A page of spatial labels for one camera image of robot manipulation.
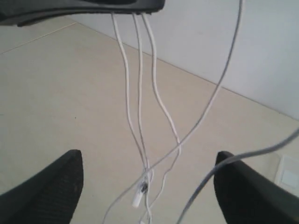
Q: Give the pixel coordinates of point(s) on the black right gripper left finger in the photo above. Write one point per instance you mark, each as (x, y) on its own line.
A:
(49, 197)

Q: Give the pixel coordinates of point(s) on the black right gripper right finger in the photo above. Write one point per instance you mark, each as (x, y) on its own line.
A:
(246, 197)

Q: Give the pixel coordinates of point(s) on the clear plastic storage case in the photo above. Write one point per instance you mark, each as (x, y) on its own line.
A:
(288, 173)

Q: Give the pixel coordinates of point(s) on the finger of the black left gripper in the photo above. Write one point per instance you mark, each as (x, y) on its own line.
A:
(27, 12)

